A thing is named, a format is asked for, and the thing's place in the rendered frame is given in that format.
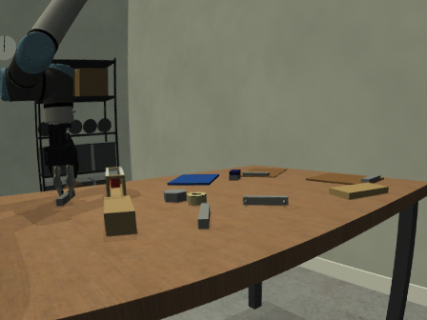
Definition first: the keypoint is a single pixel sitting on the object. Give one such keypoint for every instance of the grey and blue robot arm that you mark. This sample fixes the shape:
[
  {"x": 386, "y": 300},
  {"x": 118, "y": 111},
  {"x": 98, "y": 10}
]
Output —
[{"x": 31, "y": 64}]

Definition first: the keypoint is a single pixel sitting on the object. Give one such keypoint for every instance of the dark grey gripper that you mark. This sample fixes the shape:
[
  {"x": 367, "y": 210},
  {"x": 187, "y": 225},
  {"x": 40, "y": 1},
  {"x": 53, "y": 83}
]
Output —
[{"x": 60, "y": 156}]

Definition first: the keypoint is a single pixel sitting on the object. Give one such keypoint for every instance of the red cube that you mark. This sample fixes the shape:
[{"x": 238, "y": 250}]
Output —
[{"x": 115, "y": 183}]

